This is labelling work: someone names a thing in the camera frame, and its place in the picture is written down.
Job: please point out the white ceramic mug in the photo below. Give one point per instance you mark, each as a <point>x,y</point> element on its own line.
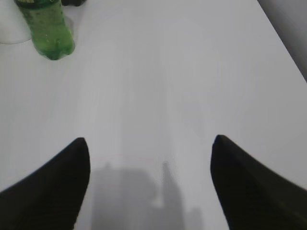
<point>13,27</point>

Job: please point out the green plastic soda bottle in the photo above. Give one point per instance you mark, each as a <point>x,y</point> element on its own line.
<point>50,34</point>

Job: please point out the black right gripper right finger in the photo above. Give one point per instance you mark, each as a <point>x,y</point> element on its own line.
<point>252,196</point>

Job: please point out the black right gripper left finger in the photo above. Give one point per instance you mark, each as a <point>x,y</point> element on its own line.
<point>51,197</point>

